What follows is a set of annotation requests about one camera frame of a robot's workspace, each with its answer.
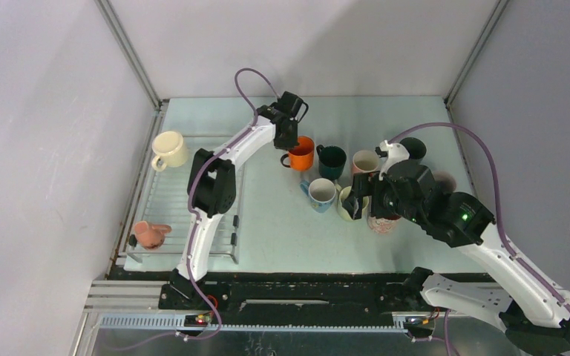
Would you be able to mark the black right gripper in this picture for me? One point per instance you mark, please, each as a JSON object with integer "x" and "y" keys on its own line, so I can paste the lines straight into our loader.
{"x": 366, "y": 184}

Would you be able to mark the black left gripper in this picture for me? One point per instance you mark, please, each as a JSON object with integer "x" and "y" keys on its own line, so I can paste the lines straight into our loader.
{"x": 293, "y": 142}

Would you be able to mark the light green mug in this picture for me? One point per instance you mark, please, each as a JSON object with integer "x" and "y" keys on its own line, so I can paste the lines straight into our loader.
{"x": 346, "y": 205}

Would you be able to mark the pink mug white inside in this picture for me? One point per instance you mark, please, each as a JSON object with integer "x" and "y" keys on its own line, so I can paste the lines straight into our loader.
{"x": 364, "y": 161}

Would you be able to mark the light blue mug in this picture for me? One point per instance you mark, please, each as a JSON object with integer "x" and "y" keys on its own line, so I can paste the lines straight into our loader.
{"x": 320, "y": 192}

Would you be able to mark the dark teal mug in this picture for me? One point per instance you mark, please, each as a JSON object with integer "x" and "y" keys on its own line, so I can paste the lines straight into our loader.
{"x": 331, "y": 161}

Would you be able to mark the pink patterned mug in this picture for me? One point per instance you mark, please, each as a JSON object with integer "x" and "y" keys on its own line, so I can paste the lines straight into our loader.
{"x": 382, "y": 225}

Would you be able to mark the orange mug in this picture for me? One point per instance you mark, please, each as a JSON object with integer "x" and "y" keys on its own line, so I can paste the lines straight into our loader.
{"x": 301, "y": 157}

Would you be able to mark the dark grey mug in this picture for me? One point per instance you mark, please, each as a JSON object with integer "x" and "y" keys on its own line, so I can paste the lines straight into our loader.
{"x": 415, "y": 147}

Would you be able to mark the lilac mug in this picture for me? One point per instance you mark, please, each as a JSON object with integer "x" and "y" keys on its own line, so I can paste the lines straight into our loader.
{"x": 447, "y": 181}

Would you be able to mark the salmon pink pitcher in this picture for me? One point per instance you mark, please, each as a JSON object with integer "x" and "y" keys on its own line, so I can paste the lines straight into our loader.
{"x": 150, "y": 236}

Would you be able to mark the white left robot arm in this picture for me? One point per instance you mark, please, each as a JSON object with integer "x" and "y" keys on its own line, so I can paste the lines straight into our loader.
{"x": 212, "y": 187}

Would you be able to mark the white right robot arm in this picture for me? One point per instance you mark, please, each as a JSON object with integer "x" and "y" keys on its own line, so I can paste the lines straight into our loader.
{"x": 531, "y": 310}

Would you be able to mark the cream mug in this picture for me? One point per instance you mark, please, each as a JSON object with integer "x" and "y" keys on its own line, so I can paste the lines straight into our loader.
{"x": 170, "y": 151}

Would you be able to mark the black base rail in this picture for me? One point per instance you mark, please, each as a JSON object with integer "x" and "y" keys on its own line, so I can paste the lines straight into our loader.
{"x": 298, "y": 297}

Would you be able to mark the metal wire dish rack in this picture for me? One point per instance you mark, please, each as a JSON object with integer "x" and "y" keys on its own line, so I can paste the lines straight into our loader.
{"x": 164, "y": 200}

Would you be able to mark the grey cable tray strip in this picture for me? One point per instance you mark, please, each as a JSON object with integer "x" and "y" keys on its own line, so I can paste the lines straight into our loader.
{"x": 180, "y": 322}

